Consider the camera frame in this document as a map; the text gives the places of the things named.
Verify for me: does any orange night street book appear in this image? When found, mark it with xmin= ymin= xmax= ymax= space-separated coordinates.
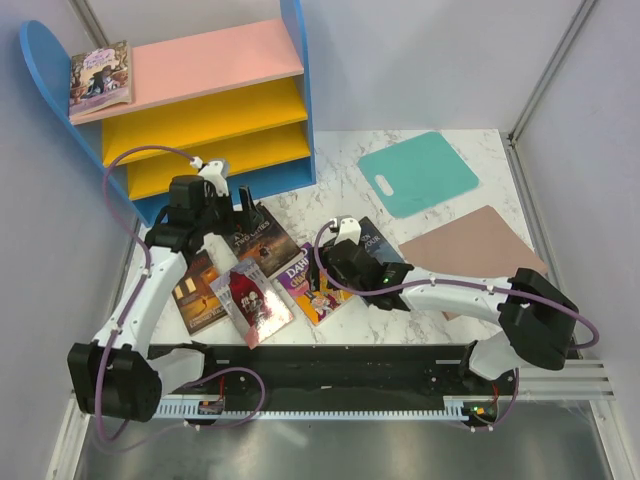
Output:
xmin=172 ymin=249 xmax=227 ymax=336

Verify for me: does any Nineteen Eighty-Four dark book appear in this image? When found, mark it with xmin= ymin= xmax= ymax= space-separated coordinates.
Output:
xmin=356 ymin=217 xmax=404 ymax=264

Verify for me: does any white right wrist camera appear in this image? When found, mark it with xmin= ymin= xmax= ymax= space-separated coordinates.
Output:
xmin=329 ymin=216 xmax=361 ymax=245

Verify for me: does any blue pink yellow bookshelf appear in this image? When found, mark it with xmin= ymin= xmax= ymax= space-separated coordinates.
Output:
xmin=19 ymin=1 xmax=316 ymax=223

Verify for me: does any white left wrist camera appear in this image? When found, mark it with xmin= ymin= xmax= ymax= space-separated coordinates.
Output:
xmin=190 ymin=156 xmax=230 ymax=197

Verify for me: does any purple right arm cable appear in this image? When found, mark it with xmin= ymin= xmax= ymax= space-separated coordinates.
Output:
xmin=312 ymin=219 xmax=599 ymax=435

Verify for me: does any aluminium frame rail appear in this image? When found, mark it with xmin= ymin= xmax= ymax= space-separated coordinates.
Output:
xmin=518 ymin=359 xmax=615 ymax=401

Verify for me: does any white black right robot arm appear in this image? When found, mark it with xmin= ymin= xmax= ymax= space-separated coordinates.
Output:
xmin=312 ymin=240 xmax=578 ymax=394

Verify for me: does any red castle cover book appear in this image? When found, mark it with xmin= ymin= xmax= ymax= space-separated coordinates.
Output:
xmin=210 ymin=258 xmax=294 ymax=349

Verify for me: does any Tale of Two Cities book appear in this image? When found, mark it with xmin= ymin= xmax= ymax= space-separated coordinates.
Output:
xmin=224 ymin=202 xmax=303 ymax=279

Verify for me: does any teal plastic file folder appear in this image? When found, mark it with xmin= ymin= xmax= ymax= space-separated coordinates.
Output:
xmin=358 ymin=132 xmax=480 ymax=218

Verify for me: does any Roald Dahl Charlie book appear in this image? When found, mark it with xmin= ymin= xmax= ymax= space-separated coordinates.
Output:
xmin=276 ymin=242 xmax=352 ymax=326

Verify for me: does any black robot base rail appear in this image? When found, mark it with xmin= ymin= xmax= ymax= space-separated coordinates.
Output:
xmin=175 ymin=345 xmax=520 ymax=411

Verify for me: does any purple illustrated paperback book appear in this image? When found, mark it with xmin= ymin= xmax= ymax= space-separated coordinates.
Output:
xmin=69 ymin=40 xmax=133 ymax=122

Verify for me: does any white slotted cable duct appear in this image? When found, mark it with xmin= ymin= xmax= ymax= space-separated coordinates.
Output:
xmin=153 ymin=395 xmax=493 ymax=422

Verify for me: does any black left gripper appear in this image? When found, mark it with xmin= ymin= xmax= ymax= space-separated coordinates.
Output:
xmin=195 ymin=186 xmax=262 ymax=236

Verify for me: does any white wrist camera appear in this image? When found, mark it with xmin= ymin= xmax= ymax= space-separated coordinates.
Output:
xmin=329 ymin=216 xmax=361 ymax=245
xmin=190 ymin=156 xmax=230 ymax=197

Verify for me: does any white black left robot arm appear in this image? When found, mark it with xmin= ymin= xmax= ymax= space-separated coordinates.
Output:
xmin=67 ymin=175 xmax=257 ymax=422

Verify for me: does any pink brown file folder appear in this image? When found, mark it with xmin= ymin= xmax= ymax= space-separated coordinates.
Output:
xmin=397 ymin=204 xmax=550 ymax=322

